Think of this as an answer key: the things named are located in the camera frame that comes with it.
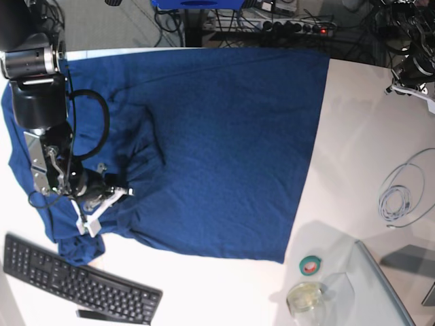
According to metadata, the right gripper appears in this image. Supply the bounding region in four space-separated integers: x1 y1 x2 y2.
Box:
73 169 128 207

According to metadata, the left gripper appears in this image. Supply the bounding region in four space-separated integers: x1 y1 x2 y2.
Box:
392 56 434 85

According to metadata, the dark blue t-shirt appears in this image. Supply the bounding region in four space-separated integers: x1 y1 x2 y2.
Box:
1 47 331 268

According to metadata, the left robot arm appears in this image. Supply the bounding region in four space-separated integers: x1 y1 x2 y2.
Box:
369 1 434 89

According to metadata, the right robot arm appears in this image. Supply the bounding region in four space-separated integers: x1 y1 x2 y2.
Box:
1 1 131 210

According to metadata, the black computer keyboard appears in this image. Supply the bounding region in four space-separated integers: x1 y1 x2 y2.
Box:
3 234 163 325

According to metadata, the black power strip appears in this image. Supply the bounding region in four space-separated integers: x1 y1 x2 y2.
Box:
237 18 338 37

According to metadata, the blue box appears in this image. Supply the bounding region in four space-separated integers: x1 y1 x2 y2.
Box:
152 0 244 10

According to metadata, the green and red tape roll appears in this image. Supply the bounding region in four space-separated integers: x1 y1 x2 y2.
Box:
298 255 322 276

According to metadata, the clear glass bottle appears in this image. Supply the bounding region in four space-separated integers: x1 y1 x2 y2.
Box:
286 282 327 326

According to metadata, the coiled grey cable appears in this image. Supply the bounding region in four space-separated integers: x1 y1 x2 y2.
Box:
377 147 435 230

